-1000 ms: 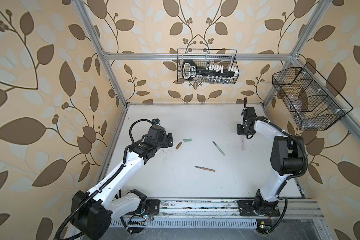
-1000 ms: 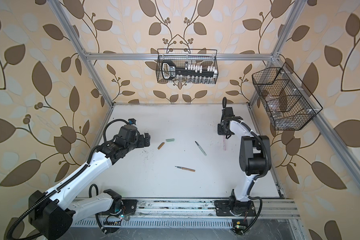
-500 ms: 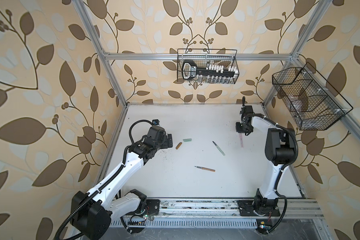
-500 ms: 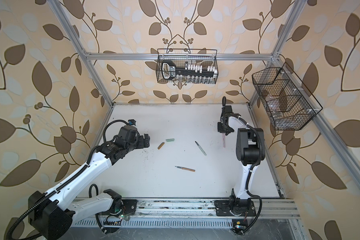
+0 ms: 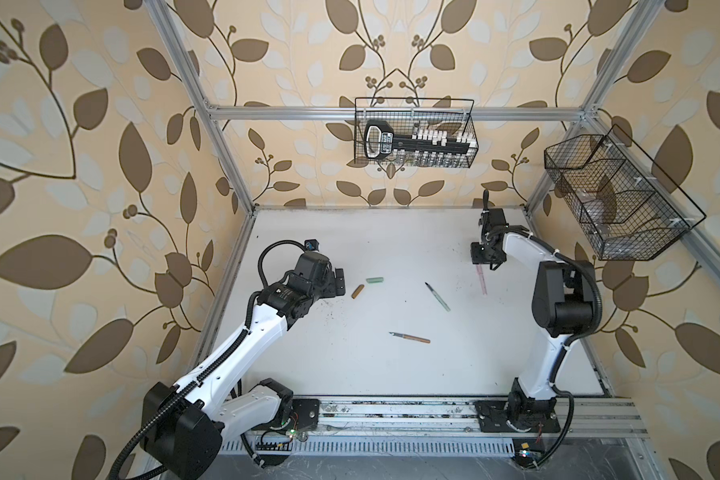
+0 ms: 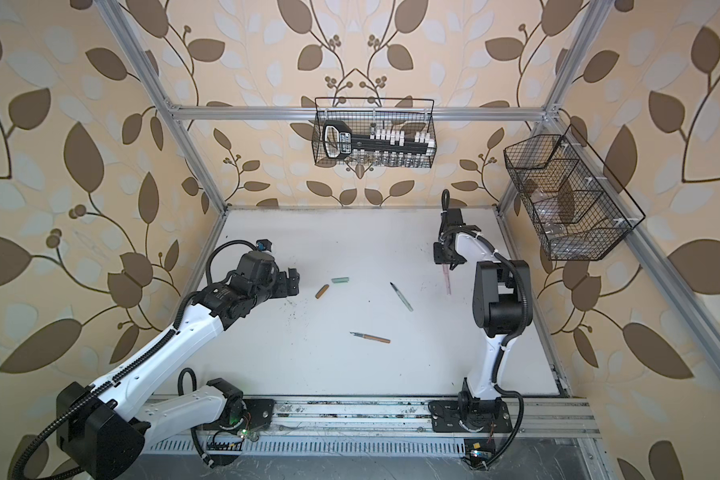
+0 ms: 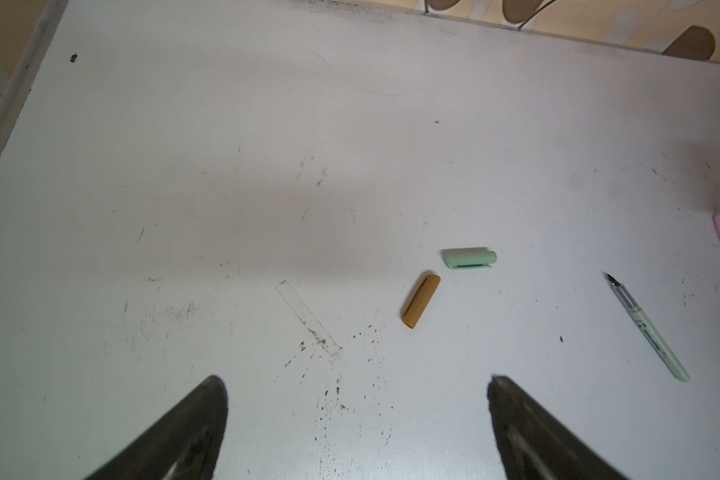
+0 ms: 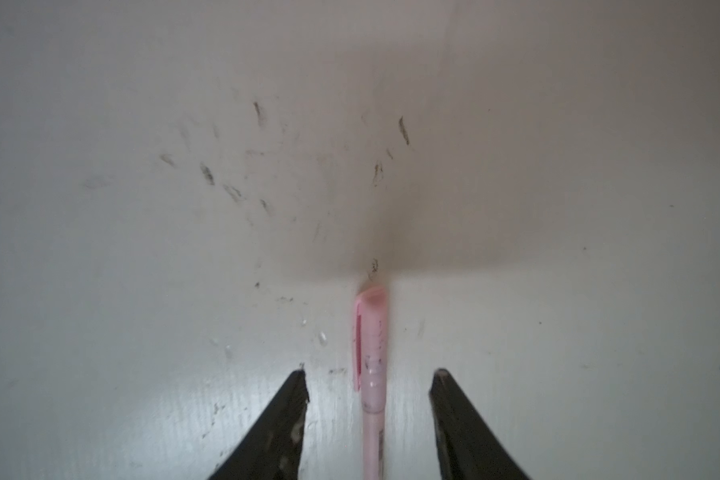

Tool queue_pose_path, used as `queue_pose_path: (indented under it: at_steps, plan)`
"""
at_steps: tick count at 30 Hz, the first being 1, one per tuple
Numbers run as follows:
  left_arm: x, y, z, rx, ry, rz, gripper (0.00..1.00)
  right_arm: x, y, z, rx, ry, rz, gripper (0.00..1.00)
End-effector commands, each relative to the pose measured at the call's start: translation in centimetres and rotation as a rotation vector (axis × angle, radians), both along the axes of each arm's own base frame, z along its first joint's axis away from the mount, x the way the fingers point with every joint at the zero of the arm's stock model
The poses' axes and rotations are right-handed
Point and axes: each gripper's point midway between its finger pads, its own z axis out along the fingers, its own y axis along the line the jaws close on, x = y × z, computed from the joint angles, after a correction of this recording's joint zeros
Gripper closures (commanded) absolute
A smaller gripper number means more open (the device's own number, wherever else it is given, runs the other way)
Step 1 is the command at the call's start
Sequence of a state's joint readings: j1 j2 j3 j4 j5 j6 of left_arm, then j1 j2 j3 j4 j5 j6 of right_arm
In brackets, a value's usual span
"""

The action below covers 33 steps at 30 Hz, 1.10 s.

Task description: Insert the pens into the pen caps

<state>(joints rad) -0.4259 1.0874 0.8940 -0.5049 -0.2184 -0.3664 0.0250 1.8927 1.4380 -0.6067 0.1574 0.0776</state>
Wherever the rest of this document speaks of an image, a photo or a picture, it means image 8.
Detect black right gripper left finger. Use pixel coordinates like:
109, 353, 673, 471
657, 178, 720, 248
210, 369, 309, 480

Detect pink pen cap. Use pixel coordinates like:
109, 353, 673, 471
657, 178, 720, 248
352, 286, 389, 414

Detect pink pen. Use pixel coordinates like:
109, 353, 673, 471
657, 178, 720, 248
363, 412, 385, 480

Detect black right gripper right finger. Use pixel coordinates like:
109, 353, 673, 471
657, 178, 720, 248
429, 368, 529, 480

